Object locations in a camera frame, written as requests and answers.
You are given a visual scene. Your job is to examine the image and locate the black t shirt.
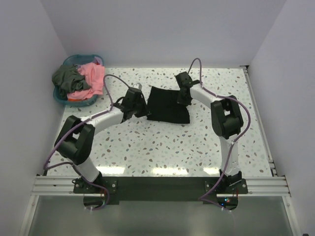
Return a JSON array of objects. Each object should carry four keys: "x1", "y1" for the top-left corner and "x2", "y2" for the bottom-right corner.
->
[{"x1": 147, "y1": 87, "x2": 190, "y2": 124}]

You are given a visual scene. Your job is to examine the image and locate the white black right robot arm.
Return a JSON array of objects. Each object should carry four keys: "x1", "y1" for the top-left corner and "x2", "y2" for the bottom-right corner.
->
[{"x1": 175, "y1": 72, "x2": 244, "y2": 194}]

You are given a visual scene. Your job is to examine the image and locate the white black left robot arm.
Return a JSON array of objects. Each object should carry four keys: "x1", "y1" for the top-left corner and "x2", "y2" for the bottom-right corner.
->
[{"x1": 55, "y1": 87, "x2": 149, "y2": 193}]

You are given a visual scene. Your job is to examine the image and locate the pink t shirt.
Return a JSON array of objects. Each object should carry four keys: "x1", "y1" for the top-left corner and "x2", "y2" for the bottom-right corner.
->
[{"x1": 67, "y1": 62, "x2": 105, "y2": 100}]

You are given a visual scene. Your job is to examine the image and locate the purple garment in basket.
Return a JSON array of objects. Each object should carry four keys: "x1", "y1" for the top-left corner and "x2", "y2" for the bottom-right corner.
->
[{"x1": 93, "y1": 57, "x2": 103, "y2": 65}]

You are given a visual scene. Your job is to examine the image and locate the orange garment in basket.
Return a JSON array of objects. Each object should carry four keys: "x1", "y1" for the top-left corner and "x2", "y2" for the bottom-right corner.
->
[{"x1": 68, "y1": 99, "x2": 81, "y2": 102}]

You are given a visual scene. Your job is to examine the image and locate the grey green t shirt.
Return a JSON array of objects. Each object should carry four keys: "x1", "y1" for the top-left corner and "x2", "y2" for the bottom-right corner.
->
[{"x1": 52, "y1": 65, "x2": 91, "y2": 100}]

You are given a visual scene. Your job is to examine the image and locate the teal plastic laundry basket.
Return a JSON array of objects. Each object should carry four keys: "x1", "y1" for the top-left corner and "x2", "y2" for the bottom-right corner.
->
[{"x1": 53, "y1": 54, "x2": 104, "y2": 107}]

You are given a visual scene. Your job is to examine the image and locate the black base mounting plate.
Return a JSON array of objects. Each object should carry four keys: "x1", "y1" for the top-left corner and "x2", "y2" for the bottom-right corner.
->
[{"x1": 73, "y1": 176, "x2": 249, "y2": 206}]

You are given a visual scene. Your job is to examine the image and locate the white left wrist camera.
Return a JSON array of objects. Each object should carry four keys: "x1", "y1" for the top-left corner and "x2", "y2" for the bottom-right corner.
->
[{"x1": 134, "y1": 83, "x2": 142, "y2": 90}]

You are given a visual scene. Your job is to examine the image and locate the aluminium right side rail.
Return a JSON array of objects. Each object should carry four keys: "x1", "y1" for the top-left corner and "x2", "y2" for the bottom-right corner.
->
[{"x1": 240, "y1": 65, "x2": 278, "y2": 177}]

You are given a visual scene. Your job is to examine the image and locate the aluminium front frame rail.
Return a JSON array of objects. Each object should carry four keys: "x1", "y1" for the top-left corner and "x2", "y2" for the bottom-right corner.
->
[{"x1": 31, "y1": 176, "x2": 290, "y2": 197}]

